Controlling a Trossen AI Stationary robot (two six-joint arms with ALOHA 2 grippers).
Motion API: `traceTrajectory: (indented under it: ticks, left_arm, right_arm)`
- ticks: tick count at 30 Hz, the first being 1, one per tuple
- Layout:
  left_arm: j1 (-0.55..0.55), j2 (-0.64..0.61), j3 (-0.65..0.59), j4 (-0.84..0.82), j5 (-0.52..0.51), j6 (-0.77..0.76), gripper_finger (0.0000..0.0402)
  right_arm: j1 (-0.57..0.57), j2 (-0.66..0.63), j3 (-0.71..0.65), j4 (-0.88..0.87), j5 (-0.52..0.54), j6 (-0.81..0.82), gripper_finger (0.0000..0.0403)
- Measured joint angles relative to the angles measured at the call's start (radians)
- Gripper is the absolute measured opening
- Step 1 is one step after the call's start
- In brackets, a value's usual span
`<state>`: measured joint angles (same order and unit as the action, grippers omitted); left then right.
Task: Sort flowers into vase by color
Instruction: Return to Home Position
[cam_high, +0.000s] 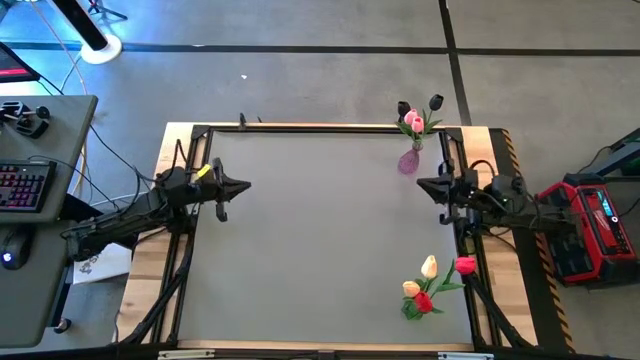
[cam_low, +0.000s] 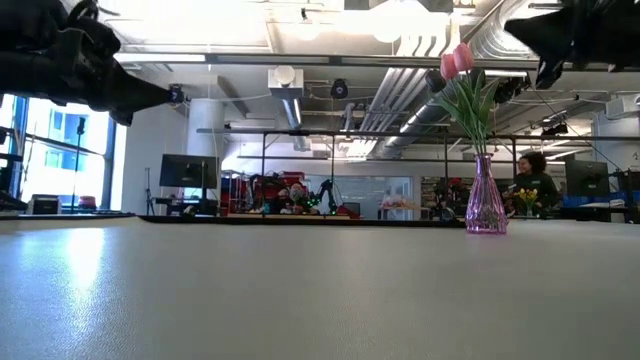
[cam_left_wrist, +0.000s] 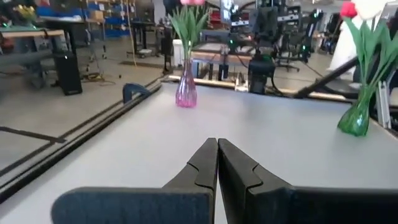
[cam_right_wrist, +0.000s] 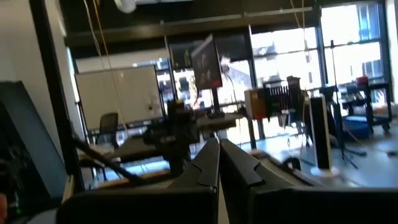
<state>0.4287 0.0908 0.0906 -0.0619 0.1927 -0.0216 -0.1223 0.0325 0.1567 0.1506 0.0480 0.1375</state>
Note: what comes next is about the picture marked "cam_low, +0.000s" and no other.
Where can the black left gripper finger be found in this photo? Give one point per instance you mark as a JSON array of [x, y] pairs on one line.
[[132, 84], [135, 100]]

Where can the white ceiling box unit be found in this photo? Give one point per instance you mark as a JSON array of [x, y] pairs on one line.
[[285, 80]]

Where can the black thin tripod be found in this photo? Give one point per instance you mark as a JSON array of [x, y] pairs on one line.
[[149, 197]]

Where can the purple glass vase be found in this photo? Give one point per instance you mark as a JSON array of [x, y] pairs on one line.
[[485, 210]]

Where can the white round column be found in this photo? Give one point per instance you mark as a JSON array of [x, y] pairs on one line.
[[205, 125]]

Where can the silver ventilation duct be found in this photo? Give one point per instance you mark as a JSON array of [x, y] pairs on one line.
[[415, 120]]

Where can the black background rig frame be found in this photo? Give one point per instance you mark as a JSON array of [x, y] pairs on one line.
[[380, 133]]

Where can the grey overhead frame beam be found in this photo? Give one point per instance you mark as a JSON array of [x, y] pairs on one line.
[[300, 60]]

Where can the yellow flower bouquet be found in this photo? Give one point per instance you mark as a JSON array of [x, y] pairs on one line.
[[528, 194]]

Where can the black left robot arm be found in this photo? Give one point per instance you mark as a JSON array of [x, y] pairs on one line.
[[25, 25]]

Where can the black background robot arm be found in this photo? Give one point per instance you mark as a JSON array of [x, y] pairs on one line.
[[325, 190]]

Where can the black round ceiling fixture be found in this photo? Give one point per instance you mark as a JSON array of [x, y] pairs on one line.
[[339, 89], [175, 95]]

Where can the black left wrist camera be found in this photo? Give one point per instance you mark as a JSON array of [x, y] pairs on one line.
[[90, 40]]

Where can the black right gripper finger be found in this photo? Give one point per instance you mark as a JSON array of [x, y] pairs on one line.
[[550, 19], [552, 41]]

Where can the black light stand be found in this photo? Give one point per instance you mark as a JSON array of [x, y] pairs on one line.
[[80, 125]]

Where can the black ceiling spotlight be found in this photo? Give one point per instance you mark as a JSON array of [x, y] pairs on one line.
[[554, 129]]

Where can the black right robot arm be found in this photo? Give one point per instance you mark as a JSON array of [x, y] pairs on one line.
[[630, 30]]

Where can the red background chair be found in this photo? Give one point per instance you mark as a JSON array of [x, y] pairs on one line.
[[88, 202]]

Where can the blue storage bin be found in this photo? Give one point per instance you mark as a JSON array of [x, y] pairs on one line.
[[580, 201]]

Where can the black computer monitor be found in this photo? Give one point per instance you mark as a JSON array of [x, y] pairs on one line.
[[187, 171], [587, 177]]

